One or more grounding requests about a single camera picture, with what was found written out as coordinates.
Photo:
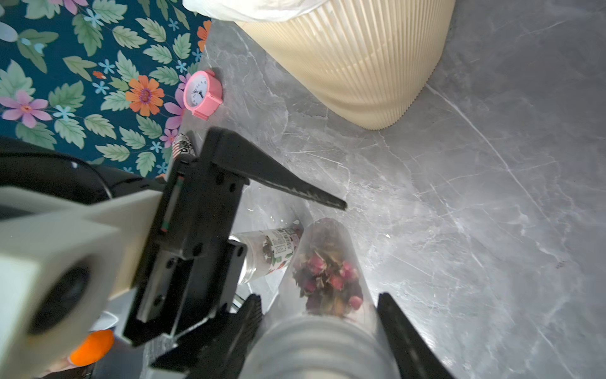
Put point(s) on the cream ribbed trash bin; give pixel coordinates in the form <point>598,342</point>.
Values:
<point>367,61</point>

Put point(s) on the orange plush toy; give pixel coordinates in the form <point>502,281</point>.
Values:
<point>94,348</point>

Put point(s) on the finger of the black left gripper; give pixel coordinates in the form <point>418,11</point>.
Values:
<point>215,349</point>
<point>236,154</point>

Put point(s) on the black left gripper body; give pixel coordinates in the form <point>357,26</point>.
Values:
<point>185,273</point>

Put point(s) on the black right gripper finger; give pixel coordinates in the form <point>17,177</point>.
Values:
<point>414,357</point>

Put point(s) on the clear jar with dried flowers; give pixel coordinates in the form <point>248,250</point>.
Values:
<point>322,323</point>

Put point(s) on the jar with white lid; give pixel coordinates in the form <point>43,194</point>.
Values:
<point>267,251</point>

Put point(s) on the white plastic bin liner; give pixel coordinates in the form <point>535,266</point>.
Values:
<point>253,10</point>

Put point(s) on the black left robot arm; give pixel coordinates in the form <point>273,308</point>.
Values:
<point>44,171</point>

